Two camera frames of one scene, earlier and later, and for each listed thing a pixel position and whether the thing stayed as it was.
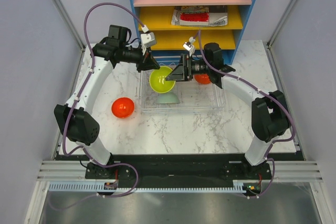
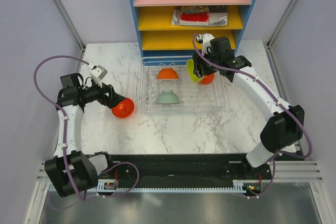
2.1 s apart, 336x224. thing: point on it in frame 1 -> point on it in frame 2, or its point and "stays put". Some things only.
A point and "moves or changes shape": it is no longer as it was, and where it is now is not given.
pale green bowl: [168, 97] stays put
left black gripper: [147, 62] -> [113, 98]
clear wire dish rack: [158, 95] stays put
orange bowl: [123, 107] stays put
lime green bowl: [157, 80] moves or changes shape
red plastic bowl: [202, 78] stays put
